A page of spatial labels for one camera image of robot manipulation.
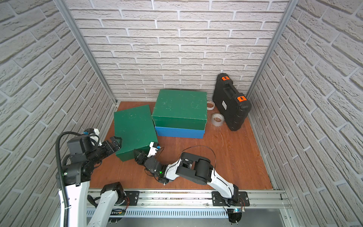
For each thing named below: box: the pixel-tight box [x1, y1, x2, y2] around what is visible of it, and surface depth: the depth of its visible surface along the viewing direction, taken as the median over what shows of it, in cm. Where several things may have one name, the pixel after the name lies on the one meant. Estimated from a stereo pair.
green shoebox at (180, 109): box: [151, 89, 208, 131], surface depth 87 cm
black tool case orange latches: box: [212, 72, 252, 131], surface depth 96 cm
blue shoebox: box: [155, 126, 206, 140], surface depth 93 cm
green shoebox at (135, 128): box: [113, 104, 158, 162], surface depth 91 cm
